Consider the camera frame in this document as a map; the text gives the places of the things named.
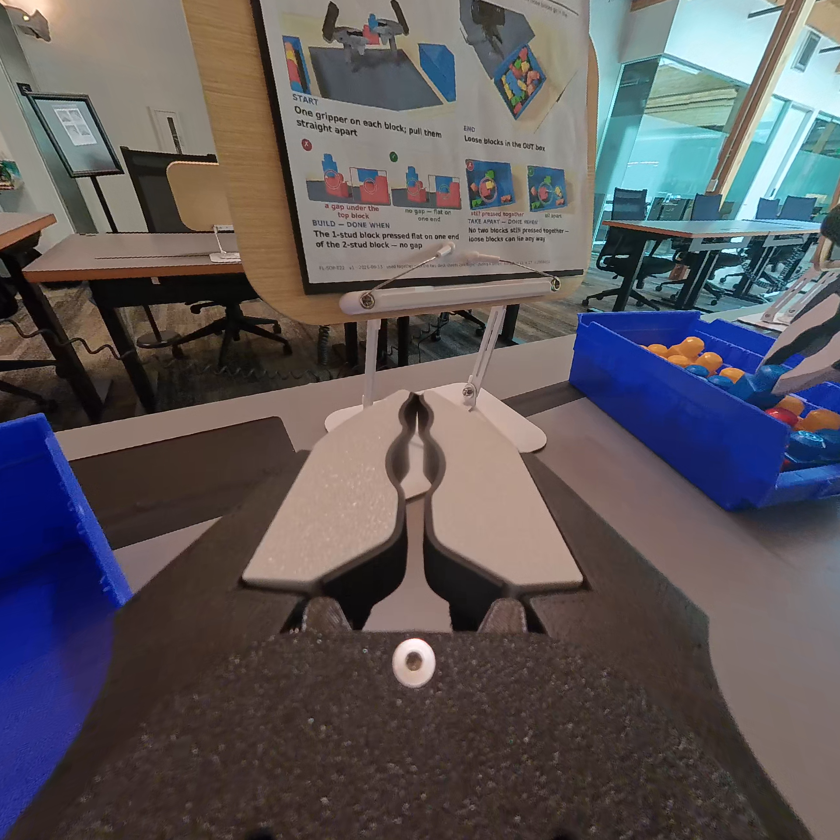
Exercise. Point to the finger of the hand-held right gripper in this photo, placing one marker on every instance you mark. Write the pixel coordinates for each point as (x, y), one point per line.
(797, 348)
(814, 377)

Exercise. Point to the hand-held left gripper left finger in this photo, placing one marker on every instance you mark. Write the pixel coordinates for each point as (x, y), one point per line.
(328, 505)

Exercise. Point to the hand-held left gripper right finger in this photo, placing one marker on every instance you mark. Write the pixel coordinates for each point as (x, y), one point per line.
(505, 512)

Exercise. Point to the row of mixed mega blocks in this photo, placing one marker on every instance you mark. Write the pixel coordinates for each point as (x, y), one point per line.
(692, 351)

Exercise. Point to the blue plastic bin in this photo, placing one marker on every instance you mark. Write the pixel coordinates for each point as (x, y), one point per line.
(46, 525)
(656, 407)

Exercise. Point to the long wooden desk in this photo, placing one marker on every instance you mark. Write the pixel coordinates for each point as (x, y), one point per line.
(709, 229)

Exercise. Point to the black office chair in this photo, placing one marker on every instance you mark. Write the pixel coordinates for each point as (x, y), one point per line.
(148, 190)
(623, 249)
(705, 207)

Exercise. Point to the wooden top desk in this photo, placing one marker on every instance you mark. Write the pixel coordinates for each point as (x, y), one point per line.
(19, 226)
(131, 253)

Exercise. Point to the small cluttered shelf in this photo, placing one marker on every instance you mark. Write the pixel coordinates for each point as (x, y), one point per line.
(10, 174)

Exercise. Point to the wooden support post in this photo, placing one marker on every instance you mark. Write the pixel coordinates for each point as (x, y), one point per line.
(761, 92)

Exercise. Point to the wall mounted light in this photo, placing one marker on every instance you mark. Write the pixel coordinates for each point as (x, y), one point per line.
(33, 23)

